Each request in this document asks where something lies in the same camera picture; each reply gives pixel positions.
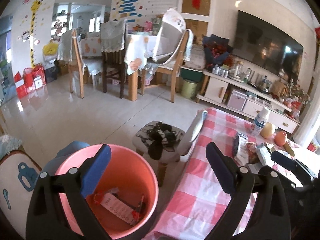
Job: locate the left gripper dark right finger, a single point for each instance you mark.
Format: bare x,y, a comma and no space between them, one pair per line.
224,168

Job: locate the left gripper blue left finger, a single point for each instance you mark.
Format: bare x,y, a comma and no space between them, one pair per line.
92,170

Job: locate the white striped wrapper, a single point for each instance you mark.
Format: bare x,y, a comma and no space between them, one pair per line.
240,150

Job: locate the red snack wrapper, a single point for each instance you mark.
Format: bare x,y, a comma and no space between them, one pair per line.
111,201

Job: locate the white paper package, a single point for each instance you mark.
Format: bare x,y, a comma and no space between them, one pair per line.
264,155

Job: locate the pink plastic trash bucket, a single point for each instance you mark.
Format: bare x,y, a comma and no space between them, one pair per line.
135,178

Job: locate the yellow banana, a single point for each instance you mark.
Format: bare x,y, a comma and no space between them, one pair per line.
289,149

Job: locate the red white checkered tablecloth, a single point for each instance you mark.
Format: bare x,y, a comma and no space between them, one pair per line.
259,209

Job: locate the red apple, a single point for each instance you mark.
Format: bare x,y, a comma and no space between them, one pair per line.
280,138

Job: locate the yellow pear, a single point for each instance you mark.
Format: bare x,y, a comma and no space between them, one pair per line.
267,130

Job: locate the white blue yogurt bottle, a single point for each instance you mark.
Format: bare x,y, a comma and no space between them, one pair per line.
260,121

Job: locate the small padded wooden stool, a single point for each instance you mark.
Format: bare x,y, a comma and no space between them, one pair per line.
160,142

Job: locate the lavender storage box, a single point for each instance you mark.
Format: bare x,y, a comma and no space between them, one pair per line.
237,100

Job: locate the white cartoon cushion seat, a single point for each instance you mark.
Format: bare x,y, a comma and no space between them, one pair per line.
18,178

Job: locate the white TV cabinet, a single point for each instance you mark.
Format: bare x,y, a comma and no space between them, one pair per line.
216,90

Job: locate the green waste bin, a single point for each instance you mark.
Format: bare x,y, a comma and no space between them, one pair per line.
189,89

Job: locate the electric kettle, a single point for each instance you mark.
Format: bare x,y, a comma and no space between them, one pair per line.
236,72

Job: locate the red gift bags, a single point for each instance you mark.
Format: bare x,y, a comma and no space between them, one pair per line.
31,79

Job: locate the wooden dining chair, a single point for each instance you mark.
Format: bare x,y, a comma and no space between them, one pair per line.
171,67

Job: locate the dark wrapped flower bouquet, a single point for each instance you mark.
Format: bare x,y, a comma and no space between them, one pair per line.
217,51

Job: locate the light wooden chair left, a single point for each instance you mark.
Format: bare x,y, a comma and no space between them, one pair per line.
69,51

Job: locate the black flat screen television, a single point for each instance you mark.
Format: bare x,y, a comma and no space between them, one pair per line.
265,45

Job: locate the dining table with floral cloth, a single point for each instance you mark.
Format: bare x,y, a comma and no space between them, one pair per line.
139,47

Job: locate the dark wooden chair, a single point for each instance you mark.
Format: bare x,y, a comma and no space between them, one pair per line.
113,49

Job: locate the giraffe height wall sticker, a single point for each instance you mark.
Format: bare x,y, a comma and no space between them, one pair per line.
34,21

